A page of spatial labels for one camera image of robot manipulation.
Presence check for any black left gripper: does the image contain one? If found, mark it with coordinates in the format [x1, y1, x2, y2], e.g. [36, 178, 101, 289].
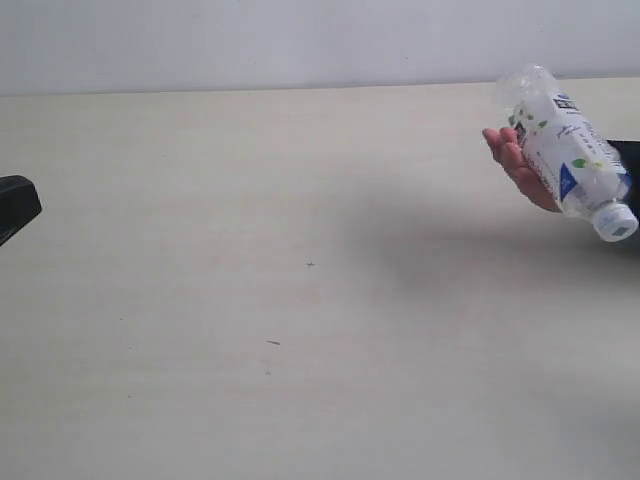
[0, 175, 42, 245]

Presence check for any person's open hand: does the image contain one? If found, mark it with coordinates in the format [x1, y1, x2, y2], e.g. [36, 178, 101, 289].
[482, 127, 560, 213]

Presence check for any clear blue label tea bottle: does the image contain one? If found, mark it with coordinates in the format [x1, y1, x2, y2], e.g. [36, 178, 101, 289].
[496, 64, 639, 243]

